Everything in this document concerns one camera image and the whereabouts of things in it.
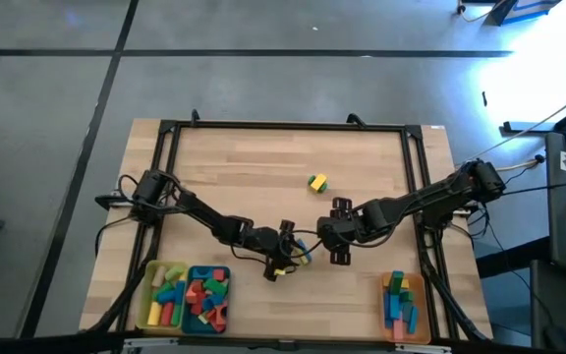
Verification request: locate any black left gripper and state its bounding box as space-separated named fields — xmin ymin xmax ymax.
xmin=236 ymin=218 xmax=297 ymax=283

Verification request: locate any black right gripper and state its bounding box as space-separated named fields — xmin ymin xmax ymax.
xmin=329 ymin=197 xmax=363 ymax=266

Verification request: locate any green wooden arch block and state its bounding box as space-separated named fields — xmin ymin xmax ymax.
xmin=202 ymin=278 xmax=229 ymax=296

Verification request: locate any red wooden arch block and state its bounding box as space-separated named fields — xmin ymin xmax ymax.
xmin=185 ymin=279 xmax=205 ymax=305
xmin=211 ymin=302 xmax=229 ymax=334

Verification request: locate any red wooden cylinder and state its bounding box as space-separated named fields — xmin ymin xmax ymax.
xmin=159 ymin=302 xmax=176 ymax=327

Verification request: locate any yellow wooden cylinder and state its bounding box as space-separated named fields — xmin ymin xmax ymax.
xmin=146 ymin=301 xmax=163 ymax=326

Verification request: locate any yellow flat wooden block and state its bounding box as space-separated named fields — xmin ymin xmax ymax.
xmin=291 ymin=244 xmax=311 ymax=266

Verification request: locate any orange plastic tray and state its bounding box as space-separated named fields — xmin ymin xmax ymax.
xmin=379 ymin=272 xmax=432 ymax=345

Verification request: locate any teal plastic tray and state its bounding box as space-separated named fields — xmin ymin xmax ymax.
xmin=181 ymin=265 xmax=232 ymax=336

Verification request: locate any yellow plastic tray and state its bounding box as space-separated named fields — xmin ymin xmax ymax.
xmin=135 ymin=260 xmax=190 ymax=331

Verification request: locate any black floor stand base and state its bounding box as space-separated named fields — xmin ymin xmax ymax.
xmin=501 ymin=95 xmax=566 ymax=137

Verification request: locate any black front crossbar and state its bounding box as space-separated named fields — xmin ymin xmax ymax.
xmin=0 ymin=329 xmax=566 ymax=354

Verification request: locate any blue floor equipment base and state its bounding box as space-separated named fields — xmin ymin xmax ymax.
xmin=488 ymin=0 xmax=562 ymax=26

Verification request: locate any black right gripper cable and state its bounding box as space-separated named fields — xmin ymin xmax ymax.
xmin=282 ymin=226 xmax=324 ymax=261

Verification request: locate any aluminium rail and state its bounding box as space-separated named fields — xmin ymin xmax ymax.
xmin=123 ymin=336 xmax=451 ymax=354

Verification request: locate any black table frame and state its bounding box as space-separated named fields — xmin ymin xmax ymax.
xmin=115 ymin=108 xmax=461 ymax=343

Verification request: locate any yellow floor cable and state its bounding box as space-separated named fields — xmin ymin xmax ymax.
xmin=506 ymin=155 xmax=545 ymax=172

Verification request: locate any thin black cable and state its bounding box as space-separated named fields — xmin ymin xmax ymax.
xmin=501 ymin=179 xmax=566 ymax=198

